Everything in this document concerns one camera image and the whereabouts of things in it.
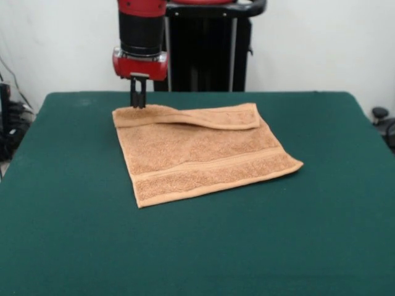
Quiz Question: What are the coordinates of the tan terry towel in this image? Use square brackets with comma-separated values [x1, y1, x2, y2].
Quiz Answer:
[111, 102, 304, 210]

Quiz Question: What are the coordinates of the black office chair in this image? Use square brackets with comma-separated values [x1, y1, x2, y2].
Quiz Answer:
[371, 106, 395, 154]

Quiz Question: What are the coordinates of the black cable bundle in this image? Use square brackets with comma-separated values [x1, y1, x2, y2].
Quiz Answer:
[7, 101, 35, 126]

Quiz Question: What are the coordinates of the grey cable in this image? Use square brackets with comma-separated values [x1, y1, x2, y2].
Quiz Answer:
[0, 57, 35, 112]

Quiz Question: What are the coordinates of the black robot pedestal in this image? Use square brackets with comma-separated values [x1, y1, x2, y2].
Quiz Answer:
[152, 0, 267, 93]

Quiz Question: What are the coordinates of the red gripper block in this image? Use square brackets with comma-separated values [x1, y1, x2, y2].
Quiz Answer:
[112, 46, 169, 110]

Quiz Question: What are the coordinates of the black electronics box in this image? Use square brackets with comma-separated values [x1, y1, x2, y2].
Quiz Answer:
[0, 81, 13, 133]

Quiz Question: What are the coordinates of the dark green table cloth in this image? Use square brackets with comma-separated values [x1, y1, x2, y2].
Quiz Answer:
[0, 90, 395, 296]

